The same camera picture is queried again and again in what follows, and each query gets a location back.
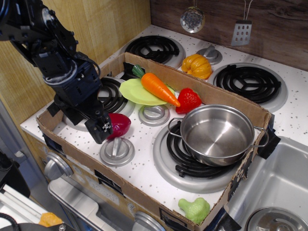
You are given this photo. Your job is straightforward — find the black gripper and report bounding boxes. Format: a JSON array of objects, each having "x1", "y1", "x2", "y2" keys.
[{"x1": 42, "y1": 60, "x2": 113, "y2": 144}]

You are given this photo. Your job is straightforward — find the orange toy carrot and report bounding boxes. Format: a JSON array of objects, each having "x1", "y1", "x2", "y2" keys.
[{"x1": 132, "y1": 64, "x2": 180, "y2": 107}]

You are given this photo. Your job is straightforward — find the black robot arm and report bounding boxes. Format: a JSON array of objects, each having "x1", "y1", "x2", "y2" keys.
[{"x1": 0, "y1": 0, "x2": 113, "y2": 144}]

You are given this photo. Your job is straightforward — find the light green plastic plate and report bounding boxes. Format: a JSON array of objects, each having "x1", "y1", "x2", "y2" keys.
[{"x1": 119, "y1": 78, "x2": 175, "y2": 106}]

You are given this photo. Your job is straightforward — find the dark red toy half fruit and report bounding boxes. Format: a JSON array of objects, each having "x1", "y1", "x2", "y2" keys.
[{"x1": 107, "y1": 113, "x2": 131, "y2": 140}]

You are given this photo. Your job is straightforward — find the front left black burner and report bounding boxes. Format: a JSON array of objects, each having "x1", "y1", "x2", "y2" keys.
[{"x1": 63, "y1": 76, "x2": 136, "y2": 132}]

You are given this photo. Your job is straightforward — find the silver knob centre lower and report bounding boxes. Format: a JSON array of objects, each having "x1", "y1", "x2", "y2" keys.
[{"x1": 100, "y1": 137, "x2": 135, "y2": 167}]

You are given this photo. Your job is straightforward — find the brown cardboard fence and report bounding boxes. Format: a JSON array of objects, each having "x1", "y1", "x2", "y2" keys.
[{"x1": 37, "y1": 53, "x2": 271, "y2": 231}]

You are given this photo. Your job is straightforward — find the silver knob centre upper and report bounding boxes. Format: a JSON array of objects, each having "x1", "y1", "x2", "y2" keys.
[{"x1": 138, "y1": 105, "x2": 170, "y2": 127}]

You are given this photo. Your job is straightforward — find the silver oven front knob left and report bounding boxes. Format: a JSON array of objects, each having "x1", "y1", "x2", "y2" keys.
[{"x1": 44, "y1": 152, "x2": 73, "y2": 180}]

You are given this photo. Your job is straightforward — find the silver oven knob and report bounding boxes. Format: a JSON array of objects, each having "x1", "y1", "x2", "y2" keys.
[
  {"x1": 132, "y1": 211, "x2": 165, "y2": 231},
  {"x1": 44, "y1": 152, "x2": 73, "y2": 180}
]

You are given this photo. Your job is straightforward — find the red toy strawberry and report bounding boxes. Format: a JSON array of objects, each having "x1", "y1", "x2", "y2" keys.
[{"x1": 176, "y1": 88, "x2": 202, "y2": 114}]

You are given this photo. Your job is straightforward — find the front right black burner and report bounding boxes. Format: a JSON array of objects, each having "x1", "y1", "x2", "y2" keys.
[{"x1": 153, "y1": 120, "x2": 240, "y2": 193}]

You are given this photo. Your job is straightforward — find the silver oven front knob right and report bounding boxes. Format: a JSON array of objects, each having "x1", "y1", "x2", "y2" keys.
[{"x1": 132, "y1": 211, "x2": 165, "y2": 231}]

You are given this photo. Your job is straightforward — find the orange object bottom left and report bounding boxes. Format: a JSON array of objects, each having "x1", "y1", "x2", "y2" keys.
[{"x1": 39, "y1": 212, "x2": 63, "y2": 227}]

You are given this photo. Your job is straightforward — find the stainless steel pot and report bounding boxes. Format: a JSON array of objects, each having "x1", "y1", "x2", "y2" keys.
[{"x1": 177, "y1": 104, "x2": 270, "y2": 167}]

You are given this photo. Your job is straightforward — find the orange toy pumpkin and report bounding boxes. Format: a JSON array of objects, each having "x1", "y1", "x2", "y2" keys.
[{"x1": 181, "y1": 54, "x2": 212, "y2": 79}]

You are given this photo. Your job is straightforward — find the green toy broccoli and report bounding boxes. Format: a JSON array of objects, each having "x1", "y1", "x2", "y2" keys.
[{"x1": 178, "y1": 197, "x2": 210, "y2": 225}]

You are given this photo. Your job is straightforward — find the silver knob back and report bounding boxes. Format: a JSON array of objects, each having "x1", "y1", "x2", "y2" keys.
[{"x1": 197, "y1": 45, "x2": 222, "y2": 65}]

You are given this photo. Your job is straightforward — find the hanging metal strainer ladle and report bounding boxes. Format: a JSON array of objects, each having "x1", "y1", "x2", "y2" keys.
[{"x1": 180, "y1": 0, "x2": 205, "y2": 34}]

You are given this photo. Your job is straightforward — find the back right black burner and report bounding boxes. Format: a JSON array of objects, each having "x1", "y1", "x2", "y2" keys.
[{"x1": 208, "y1": 63, "x2": 288, "y2": 113}]

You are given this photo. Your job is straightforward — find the hanging metal slotted spatula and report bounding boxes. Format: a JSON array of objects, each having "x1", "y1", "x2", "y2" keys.
[{"x1": 231, "y1": 0, "x2": 253, "y2": 47}]

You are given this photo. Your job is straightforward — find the silver sink basin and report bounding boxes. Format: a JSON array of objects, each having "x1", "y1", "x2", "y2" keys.
[{"x1": 228, "y1": 137, "x2": 308, "y2": 231}]

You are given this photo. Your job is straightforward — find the silver oven door handle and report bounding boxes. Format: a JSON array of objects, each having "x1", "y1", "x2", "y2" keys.
[{"x1": 48, "y1": 178, "x2": 133, "y2": 231}]

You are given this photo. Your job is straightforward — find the sink drain ring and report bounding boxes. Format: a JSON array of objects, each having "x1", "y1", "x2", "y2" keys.
[{"x1": 244, "y1": 206, "x2": 308, "y2": 231}]

